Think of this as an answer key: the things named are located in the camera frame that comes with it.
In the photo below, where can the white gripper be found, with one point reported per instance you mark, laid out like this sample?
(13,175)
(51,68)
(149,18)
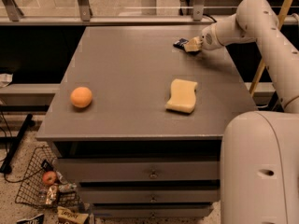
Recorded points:
(207,39)

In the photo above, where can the blue rxbar blueberry bar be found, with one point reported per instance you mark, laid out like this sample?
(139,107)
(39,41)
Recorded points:
(180,45)

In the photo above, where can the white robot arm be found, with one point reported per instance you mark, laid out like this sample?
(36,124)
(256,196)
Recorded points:
(260,149)

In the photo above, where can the yellow sponge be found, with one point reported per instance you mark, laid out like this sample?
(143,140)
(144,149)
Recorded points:
(182,96)

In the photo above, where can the grey drawer cabinet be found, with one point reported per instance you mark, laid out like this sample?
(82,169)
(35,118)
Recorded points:
(128,154)

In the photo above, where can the orange fruit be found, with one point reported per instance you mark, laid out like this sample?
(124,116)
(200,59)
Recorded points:
(81,97)

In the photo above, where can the red apple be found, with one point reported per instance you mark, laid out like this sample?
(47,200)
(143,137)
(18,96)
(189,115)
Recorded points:
(49,178)

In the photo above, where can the silver snack wrapper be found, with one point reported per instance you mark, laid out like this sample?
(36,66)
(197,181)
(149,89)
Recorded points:
(52,194)

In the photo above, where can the yellow snack bag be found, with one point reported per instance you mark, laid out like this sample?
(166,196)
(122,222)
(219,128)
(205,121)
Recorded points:
(66,216)

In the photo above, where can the black metal stand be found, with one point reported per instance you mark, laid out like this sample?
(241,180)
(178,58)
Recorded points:
(5,168)

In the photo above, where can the dark blue snack bag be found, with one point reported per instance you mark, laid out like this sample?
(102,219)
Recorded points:
(38,219)

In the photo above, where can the black wire basket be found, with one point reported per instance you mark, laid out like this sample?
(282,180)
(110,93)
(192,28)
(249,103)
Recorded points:
(33,191)

